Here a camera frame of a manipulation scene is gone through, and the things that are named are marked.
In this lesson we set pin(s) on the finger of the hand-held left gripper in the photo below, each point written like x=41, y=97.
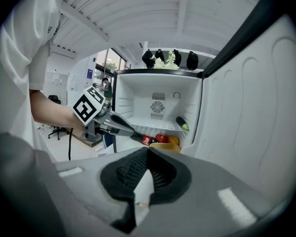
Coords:
x=113, y=132
x=118, y=122

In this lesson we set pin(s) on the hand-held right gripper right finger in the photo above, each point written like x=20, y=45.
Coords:
x=207, y=194

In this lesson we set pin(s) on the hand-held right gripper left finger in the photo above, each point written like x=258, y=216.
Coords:
x=93, y=181

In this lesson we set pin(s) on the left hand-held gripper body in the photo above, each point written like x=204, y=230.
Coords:
x=87, y=105

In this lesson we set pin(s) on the brown cardboard box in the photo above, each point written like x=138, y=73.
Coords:
x=165, y=147

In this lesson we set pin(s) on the black mini fridge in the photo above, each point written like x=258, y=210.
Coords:
x=236, y=107

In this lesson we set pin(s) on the person's left forearm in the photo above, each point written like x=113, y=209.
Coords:
x=51, y=112

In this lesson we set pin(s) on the dark blue chair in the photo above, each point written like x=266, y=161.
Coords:
x=108, y=141

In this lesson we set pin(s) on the table with triangle-patterned cloth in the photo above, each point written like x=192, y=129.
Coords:
x=106, y=150

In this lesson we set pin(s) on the brown wooden platform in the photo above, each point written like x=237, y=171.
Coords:
x=88, y=142

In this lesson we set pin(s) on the black office chair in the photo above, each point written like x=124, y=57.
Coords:
x=55, y=130

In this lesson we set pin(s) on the orange bell pepper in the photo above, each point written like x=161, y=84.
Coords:
x=174, y=140

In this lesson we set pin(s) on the black bag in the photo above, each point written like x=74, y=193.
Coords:
x=192, y=60
x=159, y=55
x=177, y=57
x=148, y=58

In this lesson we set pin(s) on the white artificial flowers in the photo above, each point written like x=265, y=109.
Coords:
x=166, y=63

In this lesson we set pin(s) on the person's white shirt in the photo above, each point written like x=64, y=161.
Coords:
x=22, y=58

